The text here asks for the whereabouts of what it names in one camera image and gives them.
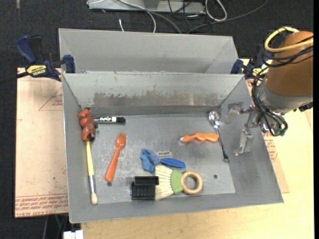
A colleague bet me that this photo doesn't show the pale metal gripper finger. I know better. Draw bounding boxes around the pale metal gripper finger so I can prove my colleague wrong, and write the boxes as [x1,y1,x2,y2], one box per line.
[225,102,245,124]
[233,129,255,157]

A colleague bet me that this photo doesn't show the metal spoon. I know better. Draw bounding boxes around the metal spoon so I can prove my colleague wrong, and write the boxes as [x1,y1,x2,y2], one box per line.
[208,110,230,162]

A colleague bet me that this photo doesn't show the orange plastic toothbrush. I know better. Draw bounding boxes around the orange plastic toothbrush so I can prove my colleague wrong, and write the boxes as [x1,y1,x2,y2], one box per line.
[179,132,220,144]

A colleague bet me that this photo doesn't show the grey metal bin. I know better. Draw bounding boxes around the grey metal bin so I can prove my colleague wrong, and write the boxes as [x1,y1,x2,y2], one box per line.
[58,28,285,224]

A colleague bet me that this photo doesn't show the blue patterned cloth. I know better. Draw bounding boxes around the blue patterned cloth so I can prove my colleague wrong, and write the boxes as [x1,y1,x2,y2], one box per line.
[140,148,161,174]

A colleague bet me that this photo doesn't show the black ribbed plastic box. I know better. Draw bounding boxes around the black ribbed plastic box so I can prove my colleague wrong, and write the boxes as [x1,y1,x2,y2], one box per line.
[131,175,160,201]

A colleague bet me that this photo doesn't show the black marker with white label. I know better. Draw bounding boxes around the black marker with white label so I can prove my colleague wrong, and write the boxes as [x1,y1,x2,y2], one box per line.
[92,116,126,125]

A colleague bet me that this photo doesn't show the orange plastic fork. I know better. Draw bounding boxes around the orange plastic fork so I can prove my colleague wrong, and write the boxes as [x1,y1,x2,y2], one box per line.
[104,132,127,183]

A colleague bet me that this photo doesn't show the red-brown toy animal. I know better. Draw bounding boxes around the red-brown toy animal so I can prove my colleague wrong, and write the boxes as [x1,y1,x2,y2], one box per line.
[77,109,99,142]

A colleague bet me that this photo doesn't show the yellow paintbrush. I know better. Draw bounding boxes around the yellow paintbrush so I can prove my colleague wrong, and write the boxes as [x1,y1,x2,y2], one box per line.
[85,140,99,205]

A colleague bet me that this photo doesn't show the brown cardboard board, red print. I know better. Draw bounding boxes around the brown cardboard board, red print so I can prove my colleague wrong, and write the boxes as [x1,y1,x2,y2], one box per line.
[14,67,291,219]

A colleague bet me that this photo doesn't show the black cylinder on white bracket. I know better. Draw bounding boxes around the black cylinder on white bracket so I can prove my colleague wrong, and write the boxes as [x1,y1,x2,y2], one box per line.
[298,102,314,113]

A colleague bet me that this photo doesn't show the white brush with wooden ring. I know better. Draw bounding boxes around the white brush with wooden ring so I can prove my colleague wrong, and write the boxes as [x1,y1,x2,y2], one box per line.
[154,164,204,201]

